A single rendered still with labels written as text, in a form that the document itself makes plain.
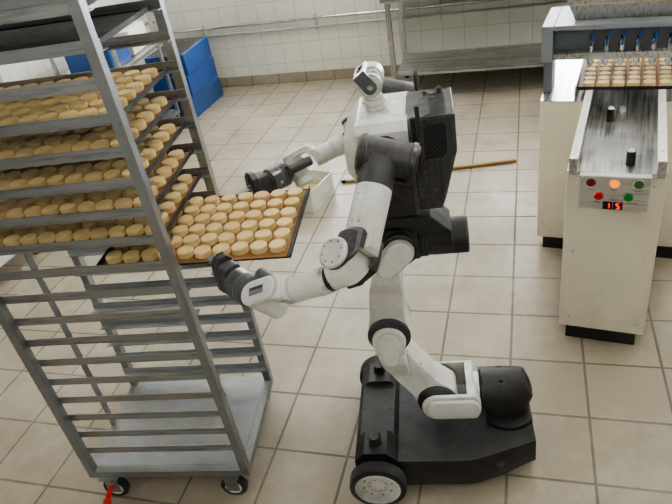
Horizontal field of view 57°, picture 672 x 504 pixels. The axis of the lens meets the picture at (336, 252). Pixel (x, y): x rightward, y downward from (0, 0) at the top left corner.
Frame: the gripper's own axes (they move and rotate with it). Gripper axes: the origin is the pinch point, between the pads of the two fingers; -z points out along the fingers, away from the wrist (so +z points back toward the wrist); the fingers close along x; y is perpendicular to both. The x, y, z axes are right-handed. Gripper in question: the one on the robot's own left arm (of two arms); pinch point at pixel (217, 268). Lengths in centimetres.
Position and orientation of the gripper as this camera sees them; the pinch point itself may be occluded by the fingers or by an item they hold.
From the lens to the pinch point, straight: 178.4
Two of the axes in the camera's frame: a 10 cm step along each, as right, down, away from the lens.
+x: -1.5, -8.3, -5.4
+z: 6.5, 3.3, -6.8
